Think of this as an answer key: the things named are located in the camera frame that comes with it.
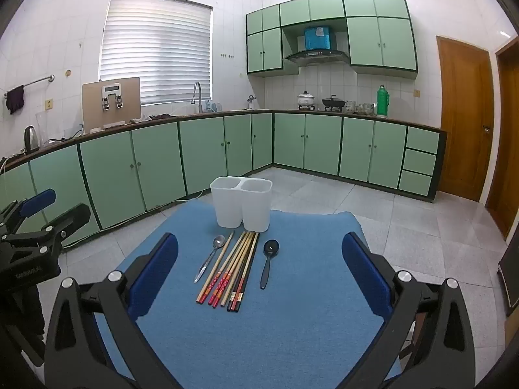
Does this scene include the black wok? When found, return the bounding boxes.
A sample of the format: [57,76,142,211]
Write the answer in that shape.
[322,94,347,112]

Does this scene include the metal spoon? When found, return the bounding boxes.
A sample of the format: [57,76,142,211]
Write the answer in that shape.
[193,235,226,283]

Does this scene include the brown cardboard board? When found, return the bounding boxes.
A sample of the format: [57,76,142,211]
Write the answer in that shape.
[82,77,142,134]

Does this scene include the white device on board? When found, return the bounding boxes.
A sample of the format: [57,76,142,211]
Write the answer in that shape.
[100,83,124,111]

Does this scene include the dark hanging towel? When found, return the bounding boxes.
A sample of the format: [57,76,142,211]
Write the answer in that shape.
[5,85,26,115]

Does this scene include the black object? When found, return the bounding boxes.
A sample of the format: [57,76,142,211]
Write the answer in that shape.
[497,245,519,317]

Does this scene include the row of wooden chopsticks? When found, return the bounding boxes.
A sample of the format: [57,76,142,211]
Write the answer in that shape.
[196,230,260,313]

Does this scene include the clear plastic pitcher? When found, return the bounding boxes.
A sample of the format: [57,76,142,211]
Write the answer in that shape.
[36,111,55,147]

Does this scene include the green thermos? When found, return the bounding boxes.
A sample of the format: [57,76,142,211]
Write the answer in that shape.
[376,85,391,117]

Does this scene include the green kitchen cabinets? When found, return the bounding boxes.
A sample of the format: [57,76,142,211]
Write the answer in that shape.
[246,0,418,78]
[0,109,447,248]

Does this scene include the group of glass jars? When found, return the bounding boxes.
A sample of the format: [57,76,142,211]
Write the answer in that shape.
[344,101,376,116]

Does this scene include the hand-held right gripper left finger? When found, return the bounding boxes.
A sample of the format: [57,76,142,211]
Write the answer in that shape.
[44,232,183,389]

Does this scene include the green lower kitchen cabinets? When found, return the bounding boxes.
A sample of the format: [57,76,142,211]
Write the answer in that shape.
[0,109,447,248]

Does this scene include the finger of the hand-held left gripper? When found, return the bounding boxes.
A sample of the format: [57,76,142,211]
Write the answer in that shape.
[0,188,56,236]
[2,203,91,252]

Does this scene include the steel electric kettle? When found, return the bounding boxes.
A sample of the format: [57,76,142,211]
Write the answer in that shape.
[23,125,40,154]

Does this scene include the white window blind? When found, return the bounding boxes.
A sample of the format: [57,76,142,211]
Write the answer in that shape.
[99,0,213,108]

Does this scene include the metal towel bar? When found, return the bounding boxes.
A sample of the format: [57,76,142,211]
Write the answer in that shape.
[4,75,55,98]

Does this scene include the green upper kitchen cabinets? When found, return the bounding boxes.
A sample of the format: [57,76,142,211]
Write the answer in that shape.
[246,0,418,78]

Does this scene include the white two-compartment utensil holder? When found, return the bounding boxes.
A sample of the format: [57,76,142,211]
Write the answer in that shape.
[210,176,273,232]

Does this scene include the range hood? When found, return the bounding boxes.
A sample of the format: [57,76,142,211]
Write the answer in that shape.
[284,50,350,65]

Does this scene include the black plastic spoon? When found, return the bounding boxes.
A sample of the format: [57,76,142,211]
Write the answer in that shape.
[259,239,280,290]

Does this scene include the brown wooden door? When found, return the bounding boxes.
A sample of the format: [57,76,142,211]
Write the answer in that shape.
[484,41,519,240]
[436,36,495,203]

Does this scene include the blue table mat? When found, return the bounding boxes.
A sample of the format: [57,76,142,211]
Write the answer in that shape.
[94,200,402,389]

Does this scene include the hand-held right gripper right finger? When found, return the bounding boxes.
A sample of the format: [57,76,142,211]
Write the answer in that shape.
[341,232,476,389]

